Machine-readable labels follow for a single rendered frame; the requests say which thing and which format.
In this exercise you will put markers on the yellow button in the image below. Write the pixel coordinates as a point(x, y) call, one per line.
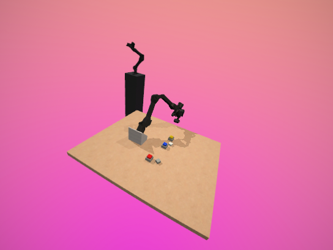
point(171, 138)

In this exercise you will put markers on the blue button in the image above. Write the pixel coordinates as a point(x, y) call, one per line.
point(164, 145)

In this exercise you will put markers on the red button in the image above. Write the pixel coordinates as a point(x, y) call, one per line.
point(149, 158)

